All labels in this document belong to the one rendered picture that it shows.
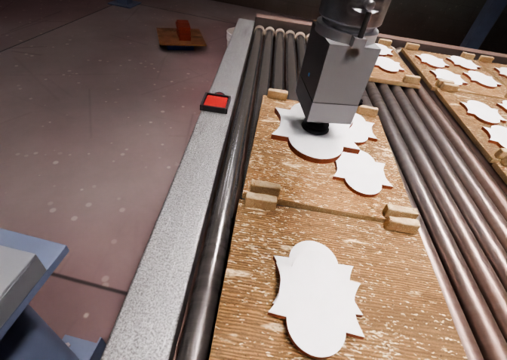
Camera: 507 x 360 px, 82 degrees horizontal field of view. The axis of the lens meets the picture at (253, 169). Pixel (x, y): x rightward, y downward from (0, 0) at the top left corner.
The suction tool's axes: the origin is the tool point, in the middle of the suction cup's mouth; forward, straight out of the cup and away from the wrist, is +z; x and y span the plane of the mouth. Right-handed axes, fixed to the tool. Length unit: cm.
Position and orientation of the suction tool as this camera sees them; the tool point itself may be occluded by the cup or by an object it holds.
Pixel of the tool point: (312, 133)
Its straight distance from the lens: 47.4
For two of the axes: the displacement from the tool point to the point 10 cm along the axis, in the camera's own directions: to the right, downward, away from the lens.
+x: -9.9, -0.4, -1.4
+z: -1.2, 7.3, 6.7
